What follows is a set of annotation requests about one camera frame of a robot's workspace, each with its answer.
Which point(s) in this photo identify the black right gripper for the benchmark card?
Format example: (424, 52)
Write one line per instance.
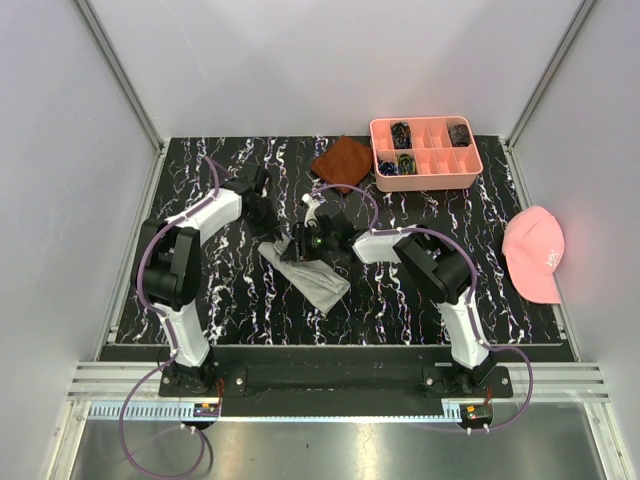
(297, 248)

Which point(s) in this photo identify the pink compartment organizer tray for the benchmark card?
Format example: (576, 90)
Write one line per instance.
(439, 165)

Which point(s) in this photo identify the colourful item in tray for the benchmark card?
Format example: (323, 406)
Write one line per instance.
(406, 164)

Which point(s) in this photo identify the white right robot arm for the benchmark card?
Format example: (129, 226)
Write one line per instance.
(439, 267)

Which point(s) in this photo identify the pink baseball cap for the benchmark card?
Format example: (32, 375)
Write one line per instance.
(533, 246)

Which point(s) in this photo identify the blue patterned item in tray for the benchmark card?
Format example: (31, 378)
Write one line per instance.
(387, 168)

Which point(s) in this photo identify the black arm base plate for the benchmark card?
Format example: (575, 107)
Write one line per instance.
(241, 380)

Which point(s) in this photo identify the dark patterned item in tray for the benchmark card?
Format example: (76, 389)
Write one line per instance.
(459, 135)

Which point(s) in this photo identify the grey cloth napkin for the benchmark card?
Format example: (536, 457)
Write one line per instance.
(315, 280)

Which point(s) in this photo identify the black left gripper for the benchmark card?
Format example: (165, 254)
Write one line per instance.
(270, 229)

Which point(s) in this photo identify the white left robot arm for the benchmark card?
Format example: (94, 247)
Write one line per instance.
(166, 273)

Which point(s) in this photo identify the aluminium frame rail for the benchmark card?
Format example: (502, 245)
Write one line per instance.
(581, 382)

